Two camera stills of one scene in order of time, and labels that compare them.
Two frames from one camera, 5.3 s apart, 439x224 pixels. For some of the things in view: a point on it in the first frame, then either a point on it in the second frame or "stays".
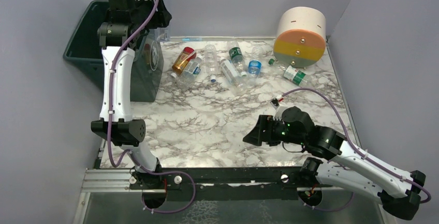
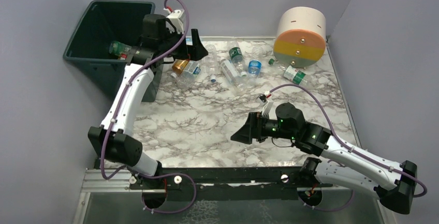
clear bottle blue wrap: [255, 64] stays
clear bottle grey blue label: [191, 70] stays
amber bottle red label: [186, 55] stays
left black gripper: [162, 17] to [187, 47]
